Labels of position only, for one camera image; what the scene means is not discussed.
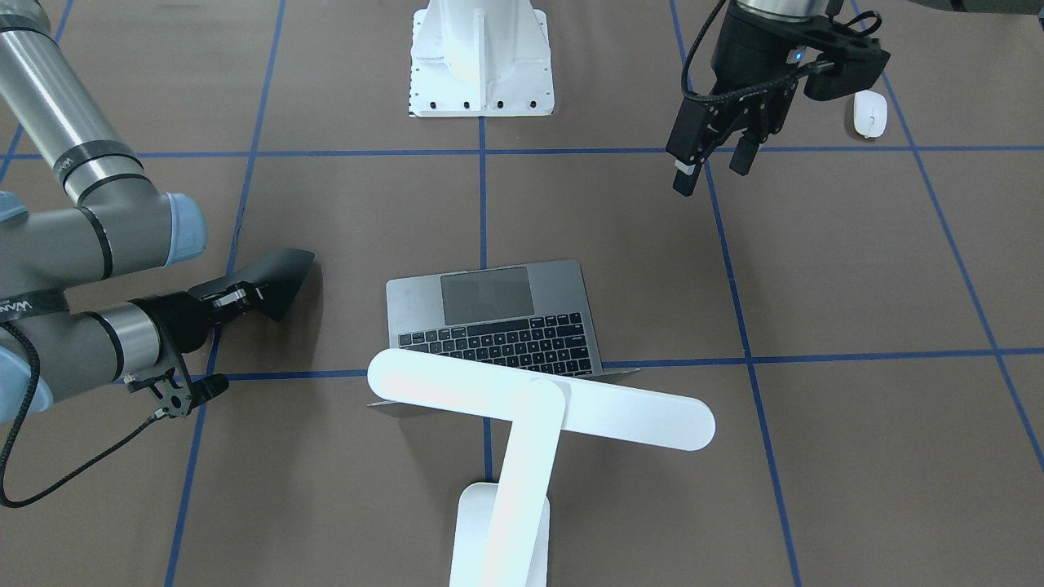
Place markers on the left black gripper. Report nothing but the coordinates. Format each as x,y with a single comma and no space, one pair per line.
744,49

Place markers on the white desk lamp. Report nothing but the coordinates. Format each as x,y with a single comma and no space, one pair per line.
503,529

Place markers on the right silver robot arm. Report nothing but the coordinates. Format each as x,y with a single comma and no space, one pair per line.
118,224

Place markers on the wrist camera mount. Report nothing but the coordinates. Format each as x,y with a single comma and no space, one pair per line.
850,59
171,384

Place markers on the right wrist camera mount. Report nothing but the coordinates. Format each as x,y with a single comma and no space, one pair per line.
171,384

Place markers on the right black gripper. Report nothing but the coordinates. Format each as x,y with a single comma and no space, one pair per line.
178,316

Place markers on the black mouse pad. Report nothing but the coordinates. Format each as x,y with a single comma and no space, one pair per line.
276,278

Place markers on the grey laptop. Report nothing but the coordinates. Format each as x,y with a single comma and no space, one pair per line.
533,316

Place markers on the white computer mouse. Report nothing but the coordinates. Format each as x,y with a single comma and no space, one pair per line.
869,114

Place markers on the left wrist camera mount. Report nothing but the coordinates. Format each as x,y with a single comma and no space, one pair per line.
850,59

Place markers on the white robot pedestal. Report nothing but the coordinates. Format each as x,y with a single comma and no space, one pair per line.
480,59

